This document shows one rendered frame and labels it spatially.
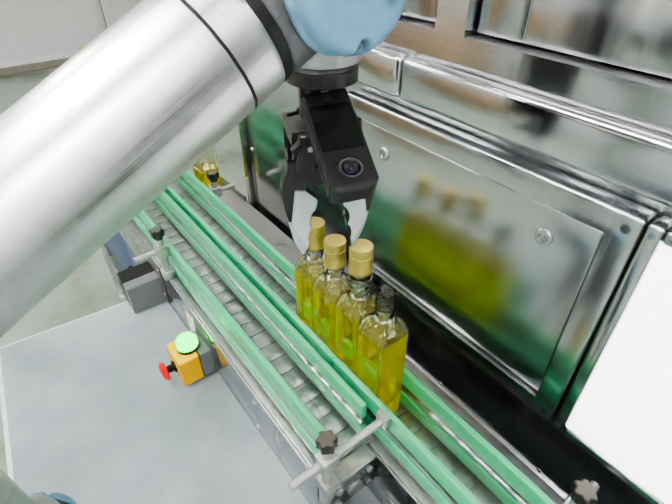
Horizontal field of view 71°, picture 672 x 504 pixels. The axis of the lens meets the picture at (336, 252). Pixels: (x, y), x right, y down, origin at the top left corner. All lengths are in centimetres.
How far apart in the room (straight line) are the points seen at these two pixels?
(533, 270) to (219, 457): 64
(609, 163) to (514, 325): 26
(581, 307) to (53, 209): 54
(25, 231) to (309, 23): 16
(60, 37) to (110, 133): 622
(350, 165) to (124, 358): 86
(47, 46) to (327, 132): 607
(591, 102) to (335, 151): 28
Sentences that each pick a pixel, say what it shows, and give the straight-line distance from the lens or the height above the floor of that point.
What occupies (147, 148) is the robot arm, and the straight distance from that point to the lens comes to 25.
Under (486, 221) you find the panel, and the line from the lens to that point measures 66.
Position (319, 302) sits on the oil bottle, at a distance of 76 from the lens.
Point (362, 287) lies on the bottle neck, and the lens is 68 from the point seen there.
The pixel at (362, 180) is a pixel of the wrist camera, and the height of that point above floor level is 137.
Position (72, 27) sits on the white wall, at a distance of 647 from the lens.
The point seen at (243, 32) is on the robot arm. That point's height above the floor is 152.
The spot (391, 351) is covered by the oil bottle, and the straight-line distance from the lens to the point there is 69.
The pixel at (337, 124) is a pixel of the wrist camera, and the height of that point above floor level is 140.
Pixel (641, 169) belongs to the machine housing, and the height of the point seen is 136.
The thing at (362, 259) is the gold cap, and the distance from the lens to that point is 65.
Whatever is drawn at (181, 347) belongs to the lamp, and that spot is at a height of 85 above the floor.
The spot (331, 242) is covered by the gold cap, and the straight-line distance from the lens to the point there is 70.
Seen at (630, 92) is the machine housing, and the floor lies 142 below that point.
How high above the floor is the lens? 157
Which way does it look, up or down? 37 degrees down
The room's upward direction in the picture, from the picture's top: straight up
